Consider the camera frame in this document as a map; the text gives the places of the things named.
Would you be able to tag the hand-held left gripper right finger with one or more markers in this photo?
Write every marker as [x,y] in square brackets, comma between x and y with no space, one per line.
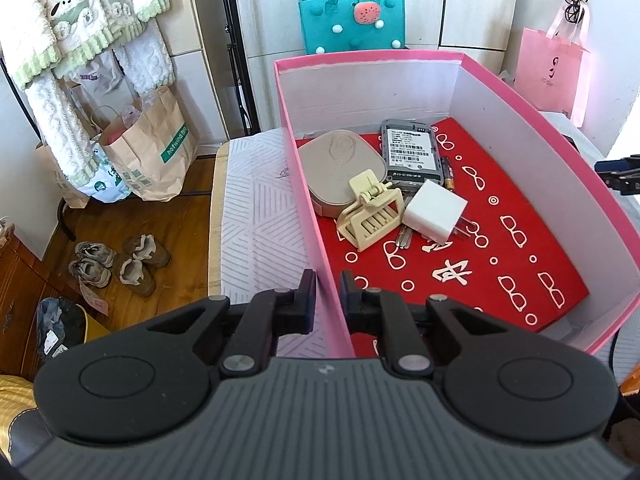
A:
[347,305]

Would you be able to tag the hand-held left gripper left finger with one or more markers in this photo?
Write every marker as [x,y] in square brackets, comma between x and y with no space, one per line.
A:
[306,305]

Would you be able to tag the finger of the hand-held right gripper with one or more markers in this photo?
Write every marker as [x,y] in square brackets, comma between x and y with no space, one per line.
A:
[620,175]

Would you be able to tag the cream hair claw clip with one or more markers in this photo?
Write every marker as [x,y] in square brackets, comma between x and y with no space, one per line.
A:
[365,220]

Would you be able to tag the white charger plug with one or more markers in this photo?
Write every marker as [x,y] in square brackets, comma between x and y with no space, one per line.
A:
[432,210]

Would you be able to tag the beige rounded compact case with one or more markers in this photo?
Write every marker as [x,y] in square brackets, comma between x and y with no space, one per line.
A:
[330,170]

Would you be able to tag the pink cardboard box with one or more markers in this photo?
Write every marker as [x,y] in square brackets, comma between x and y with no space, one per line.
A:
[500,85]

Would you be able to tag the black gold AA battery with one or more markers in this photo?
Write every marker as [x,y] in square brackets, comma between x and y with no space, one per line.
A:
[446,172]

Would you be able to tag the grey device with white label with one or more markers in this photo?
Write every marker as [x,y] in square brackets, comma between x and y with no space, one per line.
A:
[410,150]

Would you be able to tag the pink paper bag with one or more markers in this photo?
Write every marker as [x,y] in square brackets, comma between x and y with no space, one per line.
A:
[550,75]

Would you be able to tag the brown fleece boot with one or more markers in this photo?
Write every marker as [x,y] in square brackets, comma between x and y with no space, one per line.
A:
[136,277]
[147,250]

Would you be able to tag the brown paper bag green label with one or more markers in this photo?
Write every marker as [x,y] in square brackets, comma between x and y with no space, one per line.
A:
[155,155]

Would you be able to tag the grey sneaker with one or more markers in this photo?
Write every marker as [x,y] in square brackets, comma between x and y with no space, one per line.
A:
[95,254]
[90,272]

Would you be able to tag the white green plastic bag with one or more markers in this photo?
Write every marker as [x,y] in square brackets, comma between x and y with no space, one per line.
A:
[102,185]

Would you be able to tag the dark bag with papers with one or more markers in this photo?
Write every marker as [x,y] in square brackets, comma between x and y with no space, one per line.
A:
[57,325]

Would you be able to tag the plain brown paper bag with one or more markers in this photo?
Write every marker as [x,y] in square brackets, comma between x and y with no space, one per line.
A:
[60,185]

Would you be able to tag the teal felt handbag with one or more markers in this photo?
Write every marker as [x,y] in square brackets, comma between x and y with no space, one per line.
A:
[350,20]

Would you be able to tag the yellow striped cloth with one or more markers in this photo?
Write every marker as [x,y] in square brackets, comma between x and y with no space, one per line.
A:
[17,410]

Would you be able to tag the white printed plastic bag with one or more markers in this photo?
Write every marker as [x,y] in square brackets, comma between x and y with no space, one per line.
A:
[95,80]

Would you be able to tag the white fluffy robe green trim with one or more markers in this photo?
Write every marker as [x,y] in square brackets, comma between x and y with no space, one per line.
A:
[65,35]

